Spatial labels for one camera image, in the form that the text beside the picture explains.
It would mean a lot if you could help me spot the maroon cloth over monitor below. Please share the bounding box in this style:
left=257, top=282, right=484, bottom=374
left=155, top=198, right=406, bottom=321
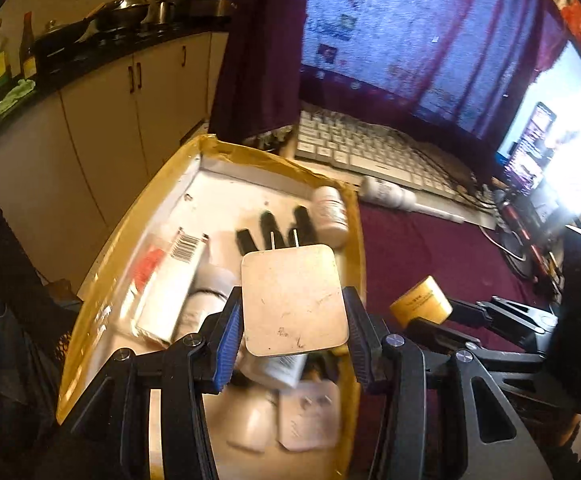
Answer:
left=209, top=0, right=307, bottom=144

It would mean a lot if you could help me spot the white computer keyboard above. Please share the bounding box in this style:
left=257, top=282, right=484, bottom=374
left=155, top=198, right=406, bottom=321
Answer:
left=293, top=106, right=495, bottom=229

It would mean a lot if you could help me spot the large computer monitor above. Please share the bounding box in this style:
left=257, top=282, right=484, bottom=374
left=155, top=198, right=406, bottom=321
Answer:
left=300, top=0, right=567, bottom=142

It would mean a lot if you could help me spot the metal wok with lid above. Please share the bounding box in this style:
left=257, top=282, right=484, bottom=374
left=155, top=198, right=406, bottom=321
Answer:
left=92, top=0, right=149, bottom=32

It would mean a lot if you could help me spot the white tube in tray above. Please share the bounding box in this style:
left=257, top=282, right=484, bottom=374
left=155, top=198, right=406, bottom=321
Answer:
left=174, top=263, right=237, bottom=340

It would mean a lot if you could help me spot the kitchen cabinet with handles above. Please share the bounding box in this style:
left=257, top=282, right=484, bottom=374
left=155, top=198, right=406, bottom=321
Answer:
left=0, top=32, right=221, bottom=288

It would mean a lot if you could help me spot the yellow taped cardboard tray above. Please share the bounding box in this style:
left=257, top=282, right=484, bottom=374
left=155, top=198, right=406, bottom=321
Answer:
left=36, top=134, right=366, bottom=479

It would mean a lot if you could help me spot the small white pill bottle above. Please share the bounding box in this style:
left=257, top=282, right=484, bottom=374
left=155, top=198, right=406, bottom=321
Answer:
left=311, top=186, right=349, bottom=250

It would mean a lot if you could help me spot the black frying pan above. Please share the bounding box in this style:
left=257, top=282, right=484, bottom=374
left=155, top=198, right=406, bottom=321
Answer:
left=32, top=18, right=91, bottom=56

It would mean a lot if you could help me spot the white power adapter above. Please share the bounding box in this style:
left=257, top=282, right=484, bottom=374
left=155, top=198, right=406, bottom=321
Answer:
left=277, top=380, right=341, bottom=452

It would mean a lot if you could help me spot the red microphone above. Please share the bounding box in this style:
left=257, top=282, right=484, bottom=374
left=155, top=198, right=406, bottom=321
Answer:
left=494, top=190, right=557, bottom=284

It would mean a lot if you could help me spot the steel kettle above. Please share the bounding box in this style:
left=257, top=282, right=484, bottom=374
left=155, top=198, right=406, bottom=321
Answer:
left=145, top=0, right=176, bottom=26

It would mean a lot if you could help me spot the white bottle green label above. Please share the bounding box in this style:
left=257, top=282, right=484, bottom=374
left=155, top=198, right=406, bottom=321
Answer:
left=238, top=348, right=307, bottom=390

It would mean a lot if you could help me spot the black marker pen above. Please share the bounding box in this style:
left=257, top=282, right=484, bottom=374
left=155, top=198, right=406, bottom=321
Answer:
left=260, top=210, right=286, bottom=250

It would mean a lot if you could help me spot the white marker pen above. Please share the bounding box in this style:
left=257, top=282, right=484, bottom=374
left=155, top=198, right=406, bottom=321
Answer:
left=413, top=204, right=465, bottom=223

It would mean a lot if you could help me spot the grey barcode carton box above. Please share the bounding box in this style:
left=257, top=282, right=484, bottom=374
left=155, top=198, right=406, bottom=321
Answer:
left=134, top=228, right=209, bottom=346

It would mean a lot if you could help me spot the yellow round jar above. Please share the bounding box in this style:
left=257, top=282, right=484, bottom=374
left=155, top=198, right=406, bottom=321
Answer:
left=390, top=275, right=453, bottom=328

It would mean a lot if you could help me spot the dark glass sauce bottle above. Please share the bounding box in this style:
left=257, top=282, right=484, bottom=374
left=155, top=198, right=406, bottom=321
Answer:
left=19, top=12, right=36, bottom=79

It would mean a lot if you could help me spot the white charger plug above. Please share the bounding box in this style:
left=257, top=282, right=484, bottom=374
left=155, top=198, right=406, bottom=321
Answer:
left=242, top=244, right=349, bottom=358

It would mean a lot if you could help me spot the maroon table cloth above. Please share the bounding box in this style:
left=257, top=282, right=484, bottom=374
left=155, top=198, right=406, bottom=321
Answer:
left=357, top=201, right=546, bottom=480

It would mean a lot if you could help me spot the black round stand base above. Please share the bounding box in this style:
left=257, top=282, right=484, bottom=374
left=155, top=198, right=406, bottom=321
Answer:
left=497, top=231, right=534, bottom=281

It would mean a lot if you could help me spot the green rag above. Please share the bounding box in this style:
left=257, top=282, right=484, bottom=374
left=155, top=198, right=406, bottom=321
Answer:
left=0, top=78, right=36, bottom=117

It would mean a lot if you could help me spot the white cable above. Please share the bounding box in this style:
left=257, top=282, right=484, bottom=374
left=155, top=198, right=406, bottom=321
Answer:
left=479, top=226, right=528, bottom=264

